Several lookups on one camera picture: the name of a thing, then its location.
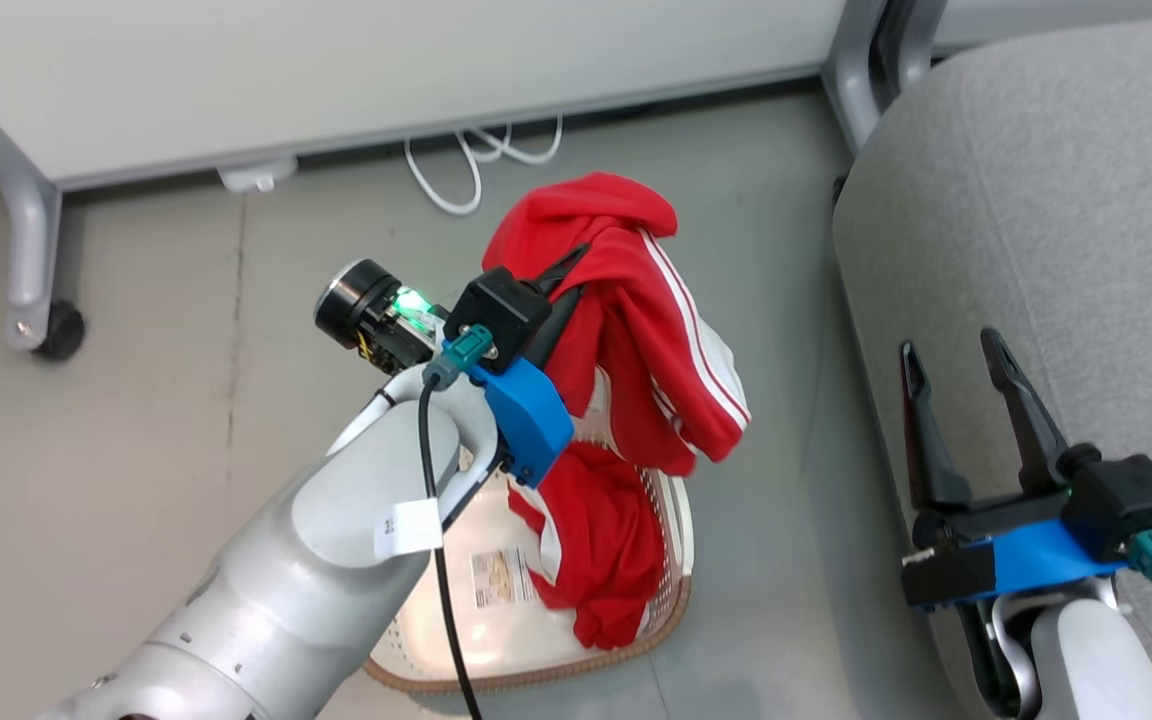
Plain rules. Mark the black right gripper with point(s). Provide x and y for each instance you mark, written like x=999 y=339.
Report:
x=946 y=575

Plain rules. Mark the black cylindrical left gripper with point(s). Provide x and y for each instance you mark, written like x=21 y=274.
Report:
x=361 y=305

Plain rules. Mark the red clothing with white stripes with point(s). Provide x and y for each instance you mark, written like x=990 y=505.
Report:
x=636 y=300

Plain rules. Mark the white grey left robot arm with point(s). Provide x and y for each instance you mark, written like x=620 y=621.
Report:
x=336 y=520

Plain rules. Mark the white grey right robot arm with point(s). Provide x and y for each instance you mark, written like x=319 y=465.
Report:
x=1096 y=660

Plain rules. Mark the printed basket label sticker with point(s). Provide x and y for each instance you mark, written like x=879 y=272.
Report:
x=503 y=577

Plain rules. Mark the cream perforated laundry basket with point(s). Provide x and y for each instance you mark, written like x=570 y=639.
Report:
x=496 y=645

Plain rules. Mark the white partition board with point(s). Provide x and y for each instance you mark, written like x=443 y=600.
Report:
x=336 y=60

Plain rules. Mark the white power adapter box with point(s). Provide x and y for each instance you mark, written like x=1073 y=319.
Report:
x=256 y=175

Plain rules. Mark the black caster wheel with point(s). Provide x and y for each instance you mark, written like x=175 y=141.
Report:
x=63 y=330

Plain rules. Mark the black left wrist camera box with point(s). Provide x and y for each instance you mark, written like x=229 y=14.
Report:
x=506 y=310

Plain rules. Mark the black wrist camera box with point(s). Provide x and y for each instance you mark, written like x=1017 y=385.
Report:
x=1131 y=505
x=506 y=310

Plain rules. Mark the blue left camera mount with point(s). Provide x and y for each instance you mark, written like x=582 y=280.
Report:
x=531 y=415

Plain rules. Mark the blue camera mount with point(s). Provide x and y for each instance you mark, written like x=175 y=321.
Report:
x=1046 y=560
x=531 y=415

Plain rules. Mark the blue right camera mount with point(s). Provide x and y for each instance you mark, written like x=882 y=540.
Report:
x=1046 y=560

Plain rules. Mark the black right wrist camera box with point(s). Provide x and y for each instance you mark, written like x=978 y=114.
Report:
x=1131 y=505

